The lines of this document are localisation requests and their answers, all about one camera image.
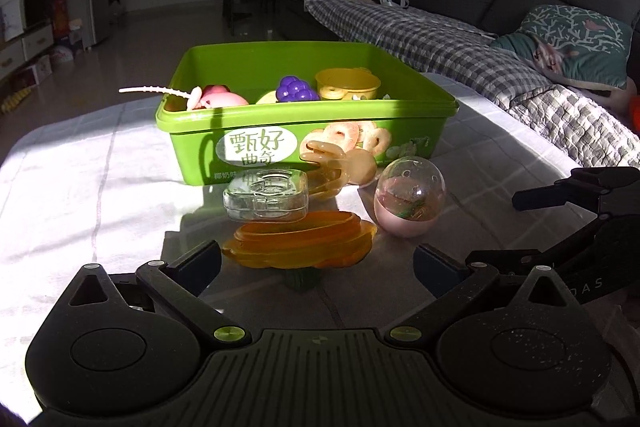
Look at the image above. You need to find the green plastic box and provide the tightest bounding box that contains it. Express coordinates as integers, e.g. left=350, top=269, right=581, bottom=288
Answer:
left=154, top=41, right=460, bottom=188

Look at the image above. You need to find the purple grapes toy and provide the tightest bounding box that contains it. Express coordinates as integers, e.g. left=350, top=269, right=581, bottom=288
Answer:
left=276, top=75, right=321, bottom=104

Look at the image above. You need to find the dark sofa with plaid cover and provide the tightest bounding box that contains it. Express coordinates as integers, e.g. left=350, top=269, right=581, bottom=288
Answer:
left=279, top=0, right=640, bottom=168

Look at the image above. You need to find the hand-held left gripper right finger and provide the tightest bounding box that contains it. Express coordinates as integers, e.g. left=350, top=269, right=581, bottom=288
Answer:
left=384, top=243, right=579, bottom=348

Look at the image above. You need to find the green patterned pillow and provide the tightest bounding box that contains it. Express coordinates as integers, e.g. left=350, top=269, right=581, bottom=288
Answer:
left=491, top=4, right=634, bottom=90

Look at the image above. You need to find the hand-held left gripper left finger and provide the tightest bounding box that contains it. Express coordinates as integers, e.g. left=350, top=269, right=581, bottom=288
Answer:
left=67, top=239, right=253, bottom=351

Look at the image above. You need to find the white drawer cabinet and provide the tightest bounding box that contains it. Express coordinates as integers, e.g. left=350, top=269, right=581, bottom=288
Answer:
left=0, top=23, right=56, bottom=82

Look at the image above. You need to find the white checked tablecloth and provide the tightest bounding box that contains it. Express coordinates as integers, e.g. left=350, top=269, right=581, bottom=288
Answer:
left=0, top=71, right=640, bottom=419

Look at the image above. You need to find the black microwave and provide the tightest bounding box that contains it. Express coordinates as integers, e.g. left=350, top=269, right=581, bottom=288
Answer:
left=21, top=0, right=55, bottom=30

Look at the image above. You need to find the green toy leaf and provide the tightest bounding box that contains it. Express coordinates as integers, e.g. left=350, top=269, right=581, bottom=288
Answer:
left=284, top=266, right=327, bottom=294

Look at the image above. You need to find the orange toy basket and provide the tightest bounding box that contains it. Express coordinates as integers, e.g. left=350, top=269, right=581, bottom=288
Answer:
left=221, top=210, right=379, bottom=271

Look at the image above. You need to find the pink clear capsule egg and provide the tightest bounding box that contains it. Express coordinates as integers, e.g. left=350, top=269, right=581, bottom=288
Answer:
left=373, top=155, right=447, bottom=238

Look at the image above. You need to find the clear plastic case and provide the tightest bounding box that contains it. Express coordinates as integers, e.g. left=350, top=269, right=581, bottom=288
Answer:
left=222, top=167, right=309, bottom=223

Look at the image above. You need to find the yellow toy pot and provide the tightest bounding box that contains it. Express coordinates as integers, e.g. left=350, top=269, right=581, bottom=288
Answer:
left=314, top=67, right=382, bottom=102

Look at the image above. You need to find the amber hand toy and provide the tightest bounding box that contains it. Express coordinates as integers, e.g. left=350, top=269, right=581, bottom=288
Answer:
left=299, top=139, right=377, bottom=201

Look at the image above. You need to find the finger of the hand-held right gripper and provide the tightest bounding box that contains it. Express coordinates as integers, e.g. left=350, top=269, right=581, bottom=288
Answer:
left=512, top=166, right=640, bottom=219
left=465, top=248, right=557, bottom=279

